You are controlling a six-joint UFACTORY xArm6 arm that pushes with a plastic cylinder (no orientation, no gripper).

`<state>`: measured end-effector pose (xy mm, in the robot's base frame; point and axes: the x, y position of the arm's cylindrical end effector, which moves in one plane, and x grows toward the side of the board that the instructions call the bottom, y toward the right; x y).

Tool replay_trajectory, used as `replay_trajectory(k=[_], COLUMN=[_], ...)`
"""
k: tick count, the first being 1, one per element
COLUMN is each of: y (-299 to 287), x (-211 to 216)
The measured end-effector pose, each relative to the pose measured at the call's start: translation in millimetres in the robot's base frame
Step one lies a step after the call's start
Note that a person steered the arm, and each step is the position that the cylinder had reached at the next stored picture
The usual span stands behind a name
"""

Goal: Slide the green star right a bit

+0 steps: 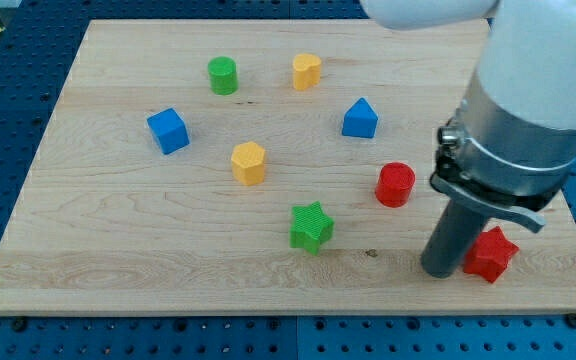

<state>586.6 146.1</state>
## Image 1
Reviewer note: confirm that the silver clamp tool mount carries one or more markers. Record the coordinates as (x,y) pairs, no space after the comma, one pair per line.
(495,163)

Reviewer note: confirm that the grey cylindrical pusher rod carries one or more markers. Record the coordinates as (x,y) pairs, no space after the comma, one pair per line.
(453,236)

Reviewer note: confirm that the green star block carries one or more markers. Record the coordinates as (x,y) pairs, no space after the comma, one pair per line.
(311,227)

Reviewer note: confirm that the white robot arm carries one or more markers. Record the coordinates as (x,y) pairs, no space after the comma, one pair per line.
(528,63)

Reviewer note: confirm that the red star block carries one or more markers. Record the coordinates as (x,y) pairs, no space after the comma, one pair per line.
(490,255)

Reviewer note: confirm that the red cylinder block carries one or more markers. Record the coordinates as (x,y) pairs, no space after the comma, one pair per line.
(395,183)

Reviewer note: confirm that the blue triangle block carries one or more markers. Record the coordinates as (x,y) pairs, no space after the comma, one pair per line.
(360,120)

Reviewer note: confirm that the yellow heart block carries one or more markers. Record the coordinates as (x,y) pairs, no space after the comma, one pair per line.
(306,71)

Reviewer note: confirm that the yellow hexagon block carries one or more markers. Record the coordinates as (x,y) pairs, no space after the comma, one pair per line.
(248,162)

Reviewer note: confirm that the wooden board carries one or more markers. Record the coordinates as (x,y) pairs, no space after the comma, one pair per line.
(107,225)

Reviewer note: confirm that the green cylinder block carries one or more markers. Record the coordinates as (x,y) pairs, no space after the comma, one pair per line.
(223,77)

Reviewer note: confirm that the blue cube block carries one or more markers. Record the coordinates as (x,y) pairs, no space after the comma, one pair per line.
(168,130)

